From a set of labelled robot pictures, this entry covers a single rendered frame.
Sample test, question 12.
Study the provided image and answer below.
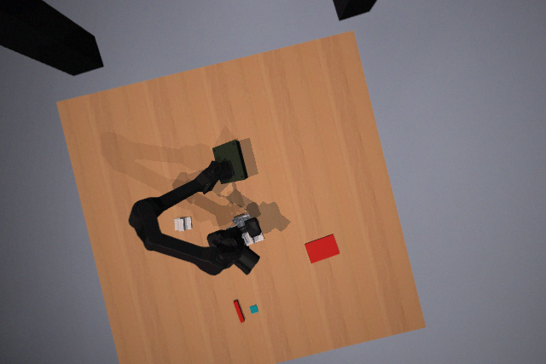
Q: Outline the red long bar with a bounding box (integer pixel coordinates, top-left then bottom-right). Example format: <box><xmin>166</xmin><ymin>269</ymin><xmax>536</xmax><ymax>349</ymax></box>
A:
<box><xmin>234</xmin><ymin>299</ymin><xmax>245</xmax><ymax>323</ymax></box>

